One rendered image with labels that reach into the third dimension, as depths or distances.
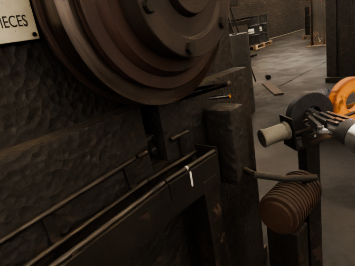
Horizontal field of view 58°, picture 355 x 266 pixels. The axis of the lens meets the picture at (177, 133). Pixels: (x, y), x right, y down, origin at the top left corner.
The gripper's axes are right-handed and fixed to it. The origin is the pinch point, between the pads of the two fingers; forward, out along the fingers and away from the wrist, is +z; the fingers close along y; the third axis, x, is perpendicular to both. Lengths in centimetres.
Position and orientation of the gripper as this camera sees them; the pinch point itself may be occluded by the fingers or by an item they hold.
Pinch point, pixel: (309, 113)
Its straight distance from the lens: 110.6
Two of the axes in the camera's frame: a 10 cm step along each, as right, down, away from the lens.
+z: -2.4, -3.5, 9.1
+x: -1.4, -9.1, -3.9
